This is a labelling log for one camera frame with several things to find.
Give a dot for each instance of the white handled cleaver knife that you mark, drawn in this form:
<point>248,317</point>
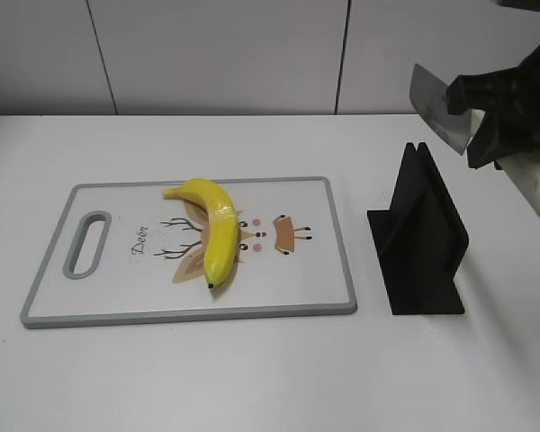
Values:
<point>427,97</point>

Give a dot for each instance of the white grey cutting board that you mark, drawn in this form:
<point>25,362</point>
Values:
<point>121,254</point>

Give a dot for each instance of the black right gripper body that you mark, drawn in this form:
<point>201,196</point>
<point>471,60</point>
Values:
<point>535,90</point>

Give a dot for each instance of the black knife stand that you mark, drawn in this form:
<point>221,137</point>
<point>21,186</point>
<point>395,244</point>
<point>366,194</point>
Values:
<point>420,240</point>

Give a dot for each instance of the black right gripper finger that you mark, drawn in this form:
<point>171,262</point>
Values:
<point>493,92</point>
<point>494,139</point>

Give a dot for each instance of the yellow plastic banana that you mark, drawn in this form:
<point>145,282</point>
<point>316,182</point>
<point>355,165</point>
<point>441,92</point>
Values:
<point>223,225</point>

